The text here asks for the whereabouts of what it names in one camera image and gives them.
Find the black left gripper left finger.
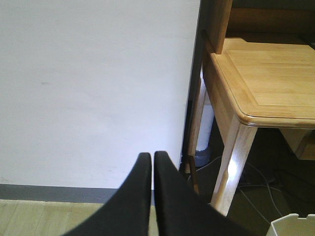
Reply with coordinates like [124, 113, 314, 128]
[65, 152, 151, 236]

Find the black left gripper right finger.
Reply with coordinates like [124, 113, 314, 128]
[154, 151, 249, 236]

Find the white plastic trash bin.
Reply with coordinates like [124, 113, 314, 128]
[266, 213, 315, 236]

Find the wooden desk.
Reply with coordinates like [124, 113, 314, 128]
[180, 0, 315, 217]

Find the white cable under desk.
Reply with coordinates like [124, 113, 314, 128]
[189, 155, 284, 224]

